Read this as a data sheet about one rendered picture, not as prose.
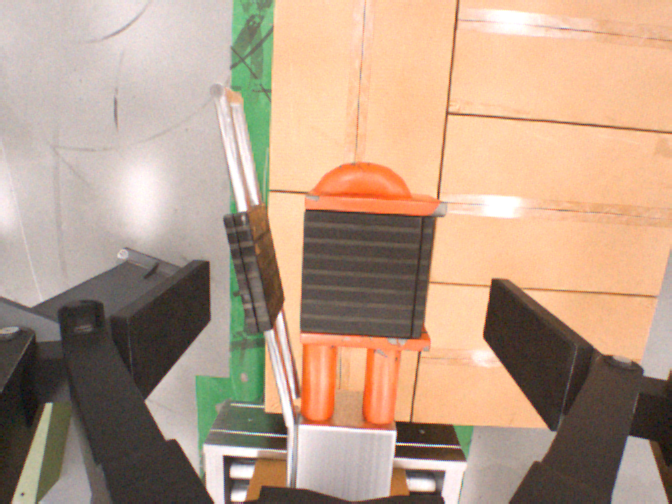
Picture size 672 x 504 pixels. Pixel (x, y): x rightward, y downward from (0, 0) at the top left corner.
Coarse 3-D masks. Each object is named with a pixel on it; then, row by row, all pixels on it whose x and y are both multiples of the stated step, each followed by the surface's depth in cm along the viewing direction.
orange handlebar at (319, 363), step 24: (336, 168) 23; (360, 168) 22; (384, 168) 22; (336, 192) 22; (360, 192) 22; (384, 192) 22; (408, 192) 22; (312, 360) 24; (336, 360) 25; (384, 360) 24; (312, 384) 25; (384, 384) 25; (312, 408) 25; (384, 408) 25
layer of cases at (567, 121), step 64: (320, 0) 86; (384, 0) 85; (448, 0) 85; (512, 0) 84; (576, 0) 84; (640, 0) 83; (320, 64) 89; (384, 64) 88; (448, 64) 88; (512, 64) 87; (576, 64) 87; (640, 64) 86; (320, 128) 92; (384, 128) 91; (448, 128) 91; (512, 128) 91; (576, 128) 90; (640, 128) 90; (448, 192) 94; (512, 192) 94; (576, 192) 93; (640, 192) 93; (448, 256) 98; (512, 256) 97; (576, 256) 97; (640, 256) 96; (448, 320) 102; (576, 320) 101; (640, 320) 100; (448, 384) 106; (512, 384) 105
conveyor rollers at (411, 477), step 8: (232, 464) 115; (240, 464) 115; (248, 464) 115; (232, 472) 114; (240, 472) 114; (248, 472) 114; (408, 472) 116; (408, 480) 113; (416, 480) 114; (424, 480) 114; (432, 480) 114; (232, 488) 117; (240, 488) 117; (408, 488) 113; (416, 488) 113; (424, 488) 113; (432, 488) 113; (232, 496) 116; (240, 496) 116
